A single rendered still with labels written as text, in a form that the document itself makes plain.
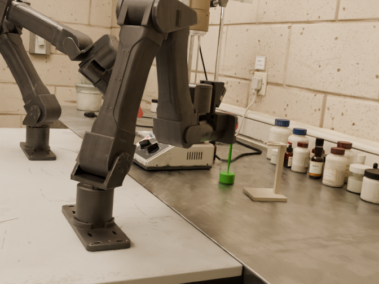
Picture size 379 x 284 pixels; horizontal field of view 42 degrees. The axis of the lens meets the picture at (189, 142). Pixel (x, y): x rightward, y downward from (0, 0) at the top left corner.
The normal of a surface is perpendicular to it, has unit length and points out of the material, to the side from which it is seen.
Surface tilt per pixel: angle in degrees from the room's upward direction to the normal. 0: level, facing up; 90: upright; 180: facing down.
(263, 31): 90
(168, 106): 105
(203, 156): 90
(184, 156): 90
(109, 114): 72
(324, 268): 0
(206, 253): 0
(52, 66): 90
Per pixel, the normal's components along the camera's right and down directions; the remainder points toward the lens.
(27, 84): -0.39, -0.02
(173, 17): 0.83, 0.17
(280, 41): -0.90, 0.00
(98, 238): 0.09, -0.98
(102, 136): -0.49, -0.22
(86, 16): 0.44, 0.19
